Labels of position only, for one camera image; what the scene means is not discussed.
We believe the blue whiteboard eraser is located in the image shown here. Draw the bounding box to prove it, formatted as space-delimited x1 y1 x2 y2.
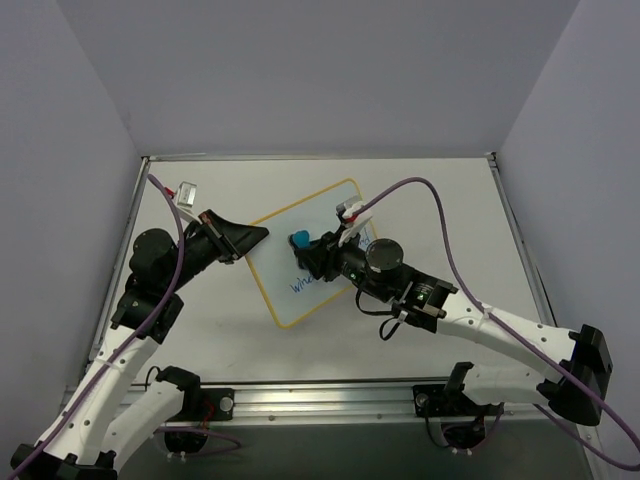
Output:
289 230 311 249

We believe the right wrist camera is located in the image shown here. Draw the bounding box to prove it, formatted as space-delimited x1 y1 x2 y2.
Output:
336 196 373 247

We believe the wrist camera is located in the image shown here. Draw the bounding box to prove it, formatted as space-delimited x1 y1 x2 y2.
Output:
336 196 373 247
173 182 198 223

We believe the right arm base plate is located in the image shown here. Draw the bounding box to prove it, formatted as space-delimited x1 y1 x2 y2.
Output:
412 383 485 418

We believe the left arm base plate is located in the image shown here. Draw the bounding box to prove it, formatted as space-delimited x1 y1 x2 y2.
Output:
183 388 235 423

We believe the aluminium front rail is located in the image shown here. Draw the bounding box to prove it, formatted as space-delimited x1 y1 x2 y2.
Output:
119 382 596 429

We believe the yellow framed whiteboard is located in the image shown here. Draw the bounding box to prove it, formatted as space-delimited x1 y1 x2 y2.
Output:
246 178 362 329

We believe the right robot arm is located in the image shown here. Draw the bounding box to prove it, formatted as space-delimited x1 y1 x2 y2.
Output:
288 231 613 426

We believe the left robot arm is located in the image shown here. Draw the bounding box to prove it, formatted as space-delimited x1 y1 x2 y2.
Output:
11 210 269 479

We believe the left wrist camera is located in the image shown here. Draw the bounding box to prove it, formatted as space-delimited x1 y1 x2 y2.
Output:
173 182 198 223

